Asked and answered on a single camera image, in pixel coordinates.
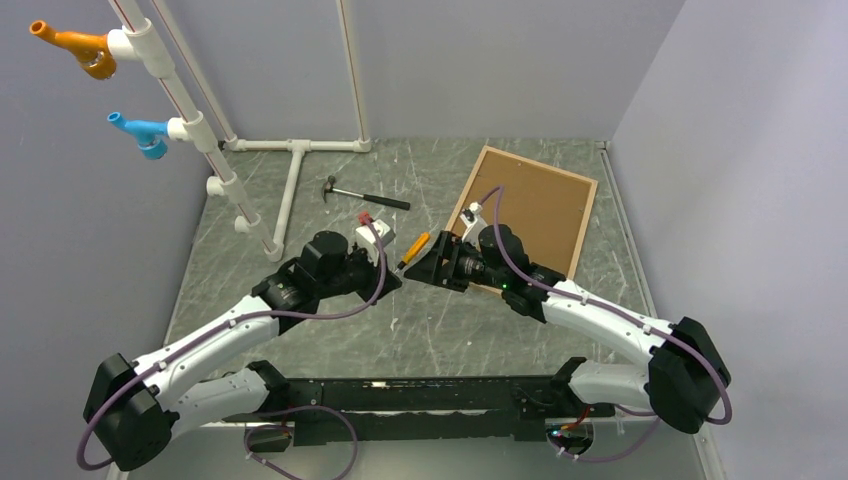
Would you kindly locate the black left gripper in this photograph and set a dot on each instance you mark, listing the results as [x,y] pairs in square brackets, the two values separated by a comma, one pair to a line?
[390,281]

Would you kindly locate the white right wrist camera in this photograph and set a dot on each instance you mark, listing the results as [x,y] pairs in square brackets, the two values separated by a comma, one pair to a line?
[474,223]

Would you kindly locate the blue nozzle fitting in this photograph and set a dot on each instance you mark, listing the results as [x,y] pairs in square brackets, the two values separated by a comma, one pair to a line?
[148,135]

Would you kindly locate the aluminium rail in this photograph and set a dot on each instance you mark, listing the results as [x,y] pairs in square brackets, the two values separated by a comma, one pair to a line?
[139,426]

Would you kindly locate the orange nozzle fitting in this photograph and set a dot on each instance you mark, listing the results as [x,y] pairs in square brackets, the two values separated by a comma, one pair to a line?
[91,52]

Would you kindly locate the yellow handled screwdriver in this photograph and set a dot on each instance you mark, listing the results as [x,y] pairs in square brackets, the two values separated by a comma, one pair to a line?
[414,250]

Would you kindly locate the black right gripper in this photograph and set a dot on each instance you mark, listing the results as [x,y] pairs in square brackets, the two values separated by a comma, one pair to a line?
[431,268]

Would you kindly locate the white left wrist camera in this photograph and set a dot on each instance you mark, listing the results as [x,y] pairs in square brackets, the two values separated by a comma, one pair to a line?
[372,232]

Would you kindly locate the wooden picture frame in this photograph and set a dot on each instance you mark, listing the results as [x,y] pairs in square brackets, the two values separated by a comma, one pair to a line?
[546,207]

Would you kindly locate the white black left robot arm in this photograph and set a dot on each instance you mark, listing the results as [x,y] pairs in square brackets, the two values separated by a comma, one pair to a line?
[192,371]

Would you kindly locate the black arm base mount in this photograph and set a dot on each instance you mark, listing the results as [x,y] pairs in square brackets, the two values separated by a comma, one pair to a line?
[522,408]

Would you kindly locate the white PVC pipe stand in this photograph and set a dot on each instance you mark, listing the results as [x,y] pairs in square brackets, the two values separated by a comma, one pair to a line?
[138,40]

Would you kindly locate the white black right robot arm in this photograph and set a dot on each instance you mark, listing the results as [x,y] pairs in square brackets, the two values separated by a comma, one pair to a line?
[674,369]

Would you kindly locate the black handled claw hammer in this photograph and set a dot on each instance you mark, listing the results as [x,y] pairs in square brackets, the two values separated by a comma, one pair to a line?
[329,187]

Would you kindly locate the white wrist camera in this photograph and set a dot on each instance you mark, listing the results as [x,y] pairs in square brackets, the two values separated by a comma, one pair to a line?
[372,232]
[474,223]

